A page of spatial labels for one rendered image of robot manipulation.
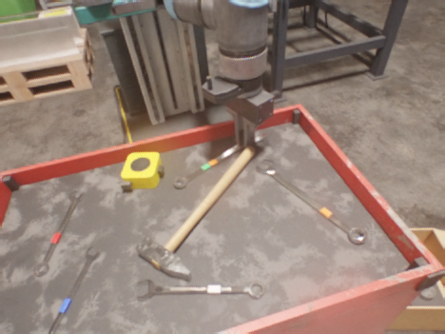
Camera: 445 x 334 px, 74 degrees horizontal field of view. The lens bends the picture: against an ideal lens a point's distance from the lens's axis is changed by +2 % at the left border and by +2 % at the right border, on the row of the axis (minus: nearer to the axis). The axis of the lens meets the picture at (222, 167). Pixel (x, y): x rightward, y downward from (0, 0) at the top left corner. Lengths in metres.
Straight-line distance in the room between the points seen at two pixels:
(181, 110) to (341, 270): 1.54
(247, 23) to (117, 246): 0.45
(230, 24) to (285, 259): 0.40
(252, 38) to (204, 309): 0.45
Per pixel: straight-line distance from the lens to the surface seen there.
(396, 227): 0.58
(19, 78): 3.26
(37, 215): 0.73
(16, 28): 3.55
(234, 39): 0.54
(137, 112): 1.98
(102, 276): 0.58
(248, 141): 0.69
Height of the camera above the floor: 1.38
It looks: 45 degrees down
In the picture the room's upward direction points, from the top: 6 degrees counter-clockwise
